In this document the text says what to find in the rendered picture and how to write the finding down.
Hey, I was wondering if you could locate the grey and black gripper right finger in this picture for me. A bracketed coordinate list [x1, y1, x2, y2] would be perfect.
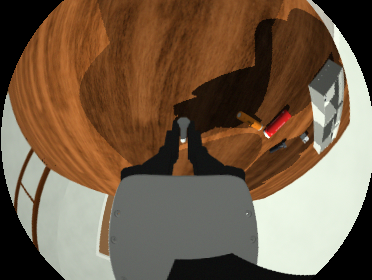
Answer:
[187, 121, 245, 181]

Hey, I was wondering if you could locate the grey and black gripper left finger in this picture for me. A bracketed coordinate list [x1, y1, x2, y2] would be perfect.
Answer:
[121, 120, 179, 181]

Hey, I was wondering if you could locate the red battery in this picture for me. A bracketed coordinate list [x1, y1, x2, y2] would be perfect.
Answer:
[263, 109, 291, 138]

